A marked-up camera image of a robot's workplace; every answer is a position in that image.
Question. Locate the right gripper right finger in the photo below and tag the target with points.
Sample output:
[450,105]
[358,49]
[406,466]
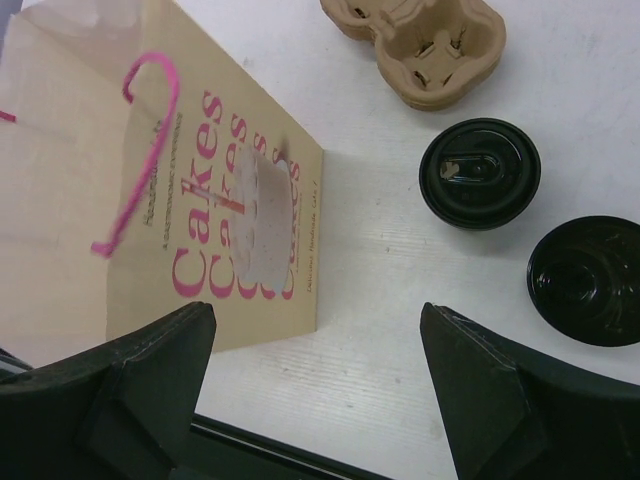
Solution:
[512,412]

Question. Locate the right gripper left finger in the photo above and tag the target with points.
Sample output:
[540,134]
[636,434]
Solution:
[120,410]

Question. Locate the pink and beige paper bag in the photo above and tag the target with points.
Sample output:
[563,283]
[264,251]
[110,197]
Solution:
[142,168]

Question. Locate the black cup lid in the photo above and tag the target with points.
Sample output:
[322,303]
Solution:
[480,174]

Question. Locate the brown cardboard cup carrier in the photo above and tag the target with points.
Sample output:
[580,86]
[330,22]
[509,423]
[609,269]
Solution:
[430,52]

